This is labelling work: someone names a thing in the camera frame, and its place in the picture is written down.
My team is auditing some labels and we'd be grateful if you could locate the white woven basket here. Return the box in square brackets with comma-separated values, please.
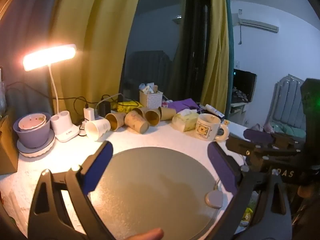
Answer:
[139, 82, 164, 109]

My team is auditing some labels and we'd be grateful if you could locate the small white bowl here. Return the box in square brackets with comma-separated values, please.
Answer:
[19, 113, 47, 132]

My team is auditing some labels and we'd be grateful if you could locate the white air conditioner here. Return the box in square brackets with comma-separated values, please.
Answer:
[232, 17, 279, 33]

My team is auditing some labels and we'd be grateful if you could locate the round white puck with cable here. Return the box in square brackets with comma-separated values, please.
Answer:
[204, 179, 223, 209]

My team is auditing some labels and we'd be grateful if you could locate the round grey mat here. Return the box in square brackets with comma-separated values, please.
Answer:
[89, 147, 221, 240]

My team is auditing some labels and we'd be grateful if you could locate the black power adapter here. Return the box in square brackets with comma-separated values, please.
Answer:
[98, 101, 112, 117]

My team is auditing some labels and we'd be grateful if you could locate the black monitor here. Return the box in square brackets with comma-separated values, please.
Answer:
[233, 68, 258, 103]

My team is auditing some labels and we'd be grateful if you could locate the white mug with bear print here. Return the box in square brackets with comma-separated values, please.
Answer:
[195, 113, 230, 142]

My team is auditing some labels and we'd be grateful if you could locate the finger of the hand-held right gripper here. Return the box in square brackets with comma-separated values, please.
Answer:
[226, 135, 304, 161]
[243, 128, 300, 148]

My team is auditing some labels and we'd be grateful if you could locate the yellow bag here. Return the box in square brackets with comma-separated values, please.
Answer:
[111, 101, 141, 113]

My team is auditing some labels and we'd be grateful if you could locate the person's left hand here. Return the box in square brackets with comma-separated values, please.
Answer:
[122, 227, 164, 240]

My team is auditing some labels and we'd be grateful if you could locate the white tube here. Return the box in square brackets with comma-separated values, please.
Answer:
[205, 104, 226, 118]

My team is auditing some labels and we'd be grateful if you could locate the narrow yellow curtain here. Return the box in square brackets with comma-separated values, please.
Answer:
[201, 0, 230, 108]

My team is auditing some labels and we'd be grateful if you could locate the white desk lamp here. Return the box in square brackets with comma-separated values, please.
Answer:
[23, 44, 80, 143]

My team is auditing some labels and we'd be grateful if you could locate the purple bowl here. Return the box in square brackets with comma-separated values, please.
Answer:
[13, 112, 52, 149]

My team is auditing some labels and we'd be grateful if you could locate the purple cloth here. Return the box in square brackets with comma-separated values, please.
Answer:
[162, 99, 201, 113]

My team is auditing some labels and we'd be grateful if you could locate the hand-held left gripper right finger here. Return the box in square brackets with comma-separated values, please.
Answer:
[207, 141, 293, 240]

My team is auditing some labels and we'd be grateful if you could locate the cardboard box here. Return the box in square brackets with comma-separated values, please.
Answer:
[0, 107, 19, 176]

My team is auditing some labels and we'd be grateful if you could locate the brown paper cup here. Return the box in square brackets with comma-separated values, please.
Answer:
[105, 112, 127, 132]
[124, 110, 150, 134]
[159, 106, 177, 121]
[132, 107, 148, 117]
[144, 108, 162, 126]

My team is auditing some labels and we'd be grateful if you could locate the white ribbed plate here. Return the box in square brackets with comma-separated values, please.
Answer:
[17, 129, 56, 158]

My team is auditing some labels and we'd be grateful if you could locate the white paper cup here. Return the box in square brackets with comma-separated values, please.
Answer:
[85, 118, 111, 142]

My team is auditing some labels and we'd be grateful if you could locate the white plug charger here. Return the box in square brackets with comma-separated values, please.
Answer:
[83, 107, 95, 121]

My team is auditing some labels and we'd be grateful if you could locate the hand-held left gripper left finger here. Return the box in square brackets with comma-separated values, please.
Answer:
[27, 141, 114, 240]

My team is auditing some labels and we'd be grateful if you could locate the white cabinet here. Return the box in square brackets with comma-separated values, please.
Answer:
[229, 102, 248, 125]

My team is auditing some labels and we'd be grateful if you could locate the teal curtain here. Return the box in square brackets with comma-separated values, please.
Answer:
[223, 0, 236, 117]

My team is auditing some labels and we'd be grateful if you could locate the yellow-green tissue pack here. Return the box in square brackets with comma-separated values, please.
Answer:
[172, 110, 200, 132]

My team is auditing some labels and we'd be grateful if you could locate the grey padded headboard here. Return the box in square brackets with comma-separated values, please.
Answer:
[264, 74, 307, 137]

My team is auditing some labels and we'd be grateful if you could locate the wide yellow curtain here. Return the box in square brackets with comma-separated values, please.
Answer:
[50, 0, 148, 117]

